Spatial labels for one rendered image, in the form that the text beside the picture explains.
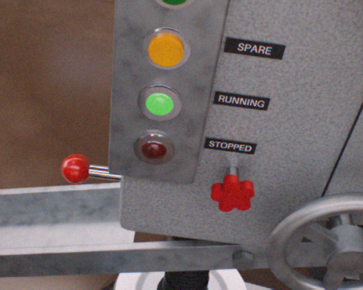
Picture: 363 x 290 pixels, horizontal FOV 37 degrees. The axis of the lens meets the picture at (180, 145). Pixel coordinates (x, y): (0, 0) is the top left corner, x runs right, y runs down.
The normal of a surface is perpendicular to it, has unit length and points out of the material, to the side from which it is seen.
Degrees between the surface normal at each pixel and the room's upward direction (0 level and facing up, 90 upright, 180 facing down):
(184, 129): 90
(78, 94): 0
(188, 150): 90
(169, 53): 90
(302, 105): 90
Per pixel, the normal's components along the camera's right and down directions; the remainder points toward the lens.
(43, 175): 0.12, -0.74
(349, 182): -0.06, 0.67
